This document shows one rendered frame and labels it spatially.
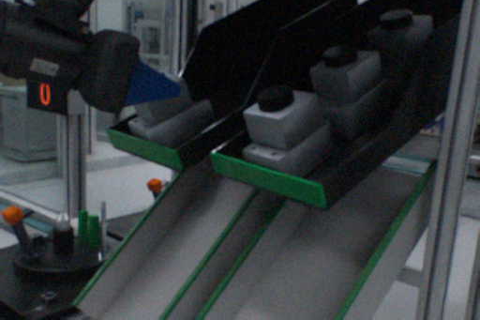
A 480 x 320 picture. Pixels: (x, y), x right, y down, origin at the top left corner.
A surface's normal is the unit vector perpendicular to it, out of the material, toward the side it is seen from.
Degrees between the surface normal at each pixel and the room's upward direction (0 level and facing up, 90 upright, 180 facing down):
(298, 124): 90
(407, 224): 90
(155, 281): 45
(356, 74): 90
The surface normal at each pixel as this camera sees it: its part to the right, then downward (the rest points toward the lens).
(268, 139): -0.71, 0.51
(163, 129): 0.55, 0.28
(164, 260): -0.50, -0.61
